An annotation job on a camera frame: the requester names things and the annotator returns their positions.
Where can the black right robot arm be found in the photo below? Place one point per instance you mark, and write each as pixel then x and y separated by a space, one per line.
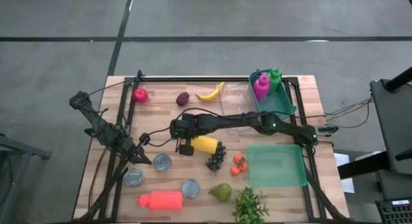
pixel 238 120

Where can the dark purple grape bunch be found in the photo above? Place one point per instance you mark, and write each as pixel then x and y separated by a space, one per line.
pixel 216 158

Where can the grey metal stand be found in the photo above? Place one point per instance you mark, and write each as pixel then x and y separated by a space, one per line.
pixel 19 146

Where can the bright red apple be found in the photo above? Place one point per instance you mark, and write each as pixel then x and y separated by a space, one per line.
pixel 140 95

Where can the clear plastic container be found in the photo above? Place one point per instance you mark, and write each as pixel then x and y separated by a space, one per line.
pixel 236 101

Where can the orange-red squeeze bottle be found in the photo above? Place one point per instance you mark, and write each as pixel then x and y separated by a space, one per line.
pixel 164 200

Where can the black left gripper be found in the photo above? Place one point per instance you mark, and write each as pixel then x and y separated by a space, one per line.
pixel 129 146

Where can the silver tin can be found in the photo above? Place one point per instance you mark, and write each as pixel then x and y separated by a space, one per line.
pixel 133 177
pixel 162 162

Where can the black aluminium table frame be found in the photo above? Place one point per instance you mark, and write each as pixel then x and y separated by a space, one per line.
pixel 193 79

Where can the teal plastic bin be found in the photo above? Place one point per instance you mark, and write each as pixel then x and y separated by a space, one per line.
pixel 277 103

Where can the red label tuna can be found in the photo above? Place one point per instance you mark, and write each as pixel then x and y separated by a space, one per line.
pixel 190 188

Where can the yellow squeeze bottle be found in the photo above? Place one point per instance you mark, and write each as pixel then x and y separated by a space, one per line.
pixel 206 144

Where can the black pole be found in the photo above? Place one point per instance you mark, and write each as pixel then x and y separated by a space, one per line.
pixel 399 79

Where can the dark grey equipment cart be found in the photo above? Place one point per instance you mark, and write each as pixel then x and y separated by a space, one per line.
pixel 392 127

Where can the yellow banana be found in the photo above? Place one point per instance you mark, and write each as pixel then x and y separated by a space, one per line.
pixel 209 96

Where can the green speckled pear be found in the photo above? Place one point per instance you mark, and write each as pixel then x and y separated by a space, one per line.
pixel 221 192

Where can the teal plastic lid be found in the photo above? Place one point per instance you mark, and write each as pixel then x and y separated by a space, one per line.
pixel 277 167

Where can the pink squeeze bottle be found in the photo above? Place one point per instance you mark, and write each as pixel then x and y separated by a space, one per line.
pixel 261 89

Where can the orange mandarin cluster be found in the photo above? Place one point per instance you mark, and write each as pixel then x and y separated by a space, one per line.
pixel 239 164

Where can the white paper sheet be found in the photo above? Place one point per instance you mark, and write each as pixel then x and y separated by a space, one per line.
pixel 342 159

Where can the black cart base beam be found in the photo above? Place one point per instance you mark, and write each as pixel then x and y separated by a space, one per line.
pixel 363 166

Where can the black connector box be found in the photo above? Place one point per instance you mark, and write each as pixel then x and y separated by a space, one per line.
pixel 328 130

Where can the dark red plum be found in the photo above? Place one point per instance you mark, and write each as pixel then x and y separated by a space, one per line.
pixel 182 98

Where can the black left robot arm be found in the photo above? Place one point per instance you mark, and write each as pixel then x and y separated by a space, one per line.
pixel 99 127

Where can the green squeeze bottle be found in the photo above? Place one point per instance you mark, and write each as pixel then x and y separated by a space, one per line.
pixel 275 79

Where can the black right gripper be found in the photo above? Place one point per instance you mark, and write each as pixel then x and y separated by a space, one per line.
pixel 181 127

